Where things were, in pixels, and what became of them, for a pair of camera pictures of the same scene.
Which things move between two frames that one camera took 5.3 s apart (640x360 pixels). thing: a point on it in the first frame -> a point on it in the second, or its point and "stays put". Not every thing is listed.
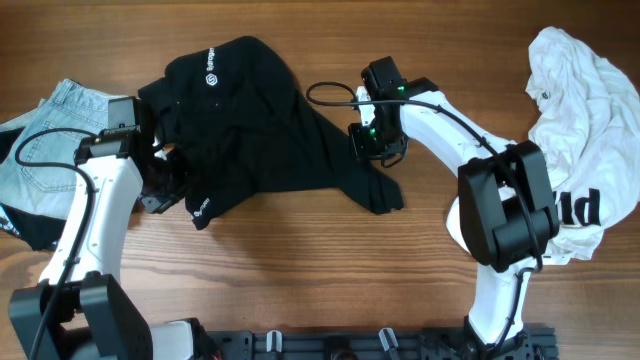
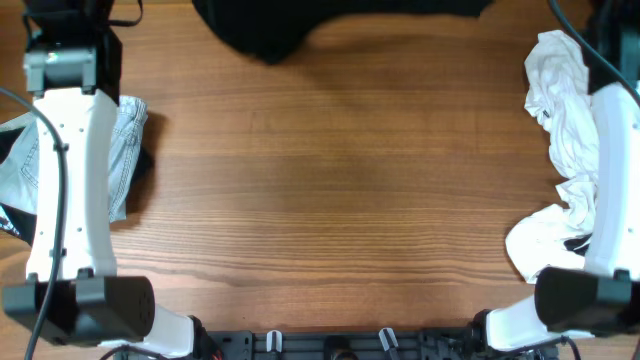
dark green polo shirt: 241,121 -> 270,29
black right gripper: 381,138 -> 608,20
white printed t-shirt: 588,129 stays put
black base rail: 540,343 stays put
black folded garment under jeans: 38,231 stays put
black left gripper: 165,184 -> 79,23
